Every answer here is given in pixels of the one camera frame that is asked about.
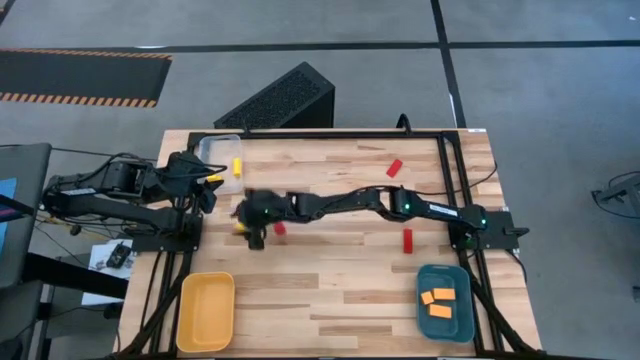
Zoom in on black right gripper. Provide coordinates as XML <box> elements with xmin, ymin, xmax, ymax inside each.
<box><xmin>234</xmin><ymin>188</ymin><xmax>291</xmax><ymax>251</ymax></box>

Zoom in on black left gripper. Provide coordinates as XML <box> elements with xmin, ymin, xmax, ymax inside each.
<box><xmin>167</xmin><ymin>149</ymin><xmax>227</xmax><ymax>215</ymax></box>

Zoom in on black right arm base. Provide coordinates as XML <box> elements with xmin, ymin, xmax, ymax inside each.
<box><xmin>449</xmin><ymin>209</ymin><xmax>530</xmax><ymax>251</ymax></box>

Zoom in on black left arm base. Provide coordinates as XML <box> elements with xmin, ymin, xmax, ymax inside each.
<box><xmin>130</xmin><ymin>212</ymin><xmax>204</xmax><ymax>253</ymax></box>

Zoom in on clear plastic bin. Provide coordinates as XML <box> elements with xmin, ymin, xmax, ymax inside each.
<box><xmin>198</xmin><ymin>133</ymin><xmax>245</xmax><ymax>196</ymax></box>

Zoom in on yellow plastic bin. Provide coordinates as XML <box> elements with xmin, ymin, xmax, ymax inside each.
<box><xmin>175</xmin><ymin>271</ymin><xmax>236</xmax><ymax>354</ymax></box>

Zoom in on black computer tower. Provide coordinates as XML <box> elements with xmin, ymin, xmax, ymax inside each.
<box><xmin>213</xmin><ymin>61</ymin><xmax>336</xmax><ymax>130</ymax></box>

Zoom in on black handheld device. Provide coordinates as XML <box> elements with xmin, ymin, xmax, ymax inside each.
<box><xmin>105</xmin><ymin>241</ymin><xmax>132</xmax><ymax>270</ymax></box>

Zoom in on white paper sheet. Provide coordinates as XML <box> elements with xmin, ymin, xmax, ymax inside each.
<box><xmin>82</xmin><ymin>238</ymin><xmax>135</xmax><ymax>306</ymax></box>

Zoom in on black hazard-striped floor mat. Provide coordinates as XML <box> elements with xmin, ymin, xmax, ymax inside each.
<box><xmin>0</xmin><ymin>48</ymin><xmax>174</xmax><ymax>109</ymax></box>

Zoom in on teal plastic bin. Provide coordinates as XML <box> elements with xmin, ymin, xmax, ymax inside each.
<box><xmin>416</xmin><ymin>263</ymin><xmax>476</xmax><ymax>345</ymax></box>

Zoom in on grey stand leg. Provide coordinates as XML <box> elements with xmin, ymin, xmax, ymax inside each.
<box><xmin>591</xmin><ymin>171</ymin><xmax>640</xmax><ymax>221</ymax></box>

